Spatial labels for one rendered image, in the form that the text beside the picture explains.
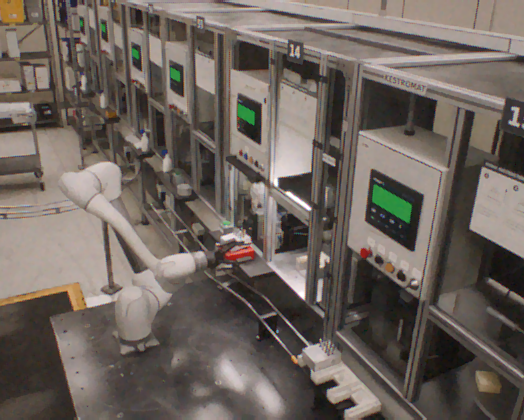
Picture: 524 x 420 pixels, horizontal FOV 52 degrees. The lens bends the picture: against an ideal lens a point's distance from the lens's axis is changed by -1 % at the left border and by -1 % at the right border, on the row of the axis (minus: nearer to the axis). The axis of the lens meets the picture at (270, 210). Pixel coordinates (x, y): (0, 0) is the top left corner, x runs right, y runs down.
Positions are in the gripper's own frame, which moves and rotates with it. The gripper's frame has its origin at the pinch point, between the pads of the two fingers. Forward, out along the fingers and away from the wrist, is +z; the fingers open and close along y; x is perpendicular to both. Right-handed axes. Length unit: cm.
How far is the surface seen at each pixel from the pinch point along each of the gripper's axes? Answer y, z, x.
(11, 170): -86, -83, 400
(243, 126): 46, 18, 41
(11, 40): 16, -49, 645
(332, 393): -24, 1, -73
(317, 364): -21, 2, -60
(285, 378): -45, 1, -39
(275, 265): -21.5, 24.2, 14.3
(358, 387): -25, 12, -74
